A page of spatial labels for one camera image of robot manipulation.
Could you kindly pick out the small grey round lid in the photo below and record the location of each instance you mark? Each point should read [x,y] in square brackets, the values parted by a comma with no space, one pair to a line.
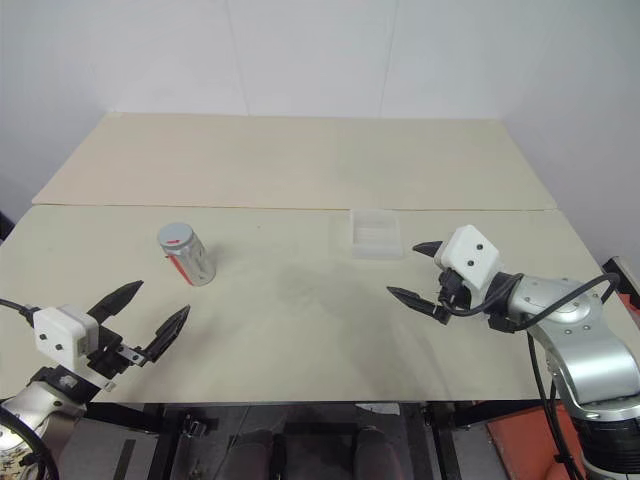
[175,235]

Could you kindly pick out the metal table clamp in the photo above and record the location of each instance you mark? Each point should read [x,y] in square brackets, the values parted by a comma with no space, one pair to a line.
[197,427]

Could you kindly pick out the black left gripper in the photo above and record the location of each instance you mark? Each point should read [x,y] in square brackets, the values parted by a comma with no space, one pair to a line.
[107,357]

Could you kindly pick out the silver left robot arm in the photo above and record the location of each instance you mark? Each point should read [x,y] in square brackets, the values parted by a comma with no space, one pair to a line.
[37,407]

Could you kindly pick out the black metal table frame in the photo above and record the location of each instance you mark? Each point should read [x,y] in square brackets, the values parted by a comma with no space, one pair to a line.
[167,440]

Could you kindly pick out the orange red base panel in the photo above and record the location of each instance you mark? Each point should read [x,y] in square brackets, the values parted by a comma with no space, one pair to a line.
[520,440]

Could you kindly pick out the clear plastic container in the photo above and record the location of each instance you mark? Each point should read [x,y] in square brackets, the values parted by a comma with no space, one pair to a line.
[375,235]

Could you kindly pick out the white red edge object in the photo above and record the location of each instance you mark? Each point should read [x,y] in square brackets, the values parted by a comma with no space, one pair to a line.
[627,295]

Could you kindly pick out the silver drink can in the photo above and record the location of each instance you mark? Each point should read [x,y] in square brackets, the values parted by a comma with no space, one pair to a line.
[195,262]

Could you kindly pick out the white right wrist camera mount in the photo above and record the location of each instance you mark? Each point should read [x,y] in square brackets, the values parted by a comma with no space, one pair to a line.
[467,250]

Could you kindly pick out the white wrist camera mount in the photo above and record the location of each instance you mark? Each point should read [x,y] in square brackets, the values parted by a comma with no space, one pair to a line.
[467,250]
[60,330]

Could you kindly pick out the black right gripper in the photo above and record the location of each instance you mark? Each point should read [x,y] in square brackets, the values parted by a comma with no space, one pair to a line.
[452,292]

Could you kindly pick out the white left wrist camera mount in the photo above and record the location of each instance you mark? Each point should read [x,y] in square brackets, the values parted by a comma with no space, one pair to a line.
[60,330]

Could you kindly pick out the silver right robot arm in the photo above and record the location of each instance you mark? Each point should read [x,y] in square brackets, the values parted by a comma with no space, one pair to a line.
[590,350]

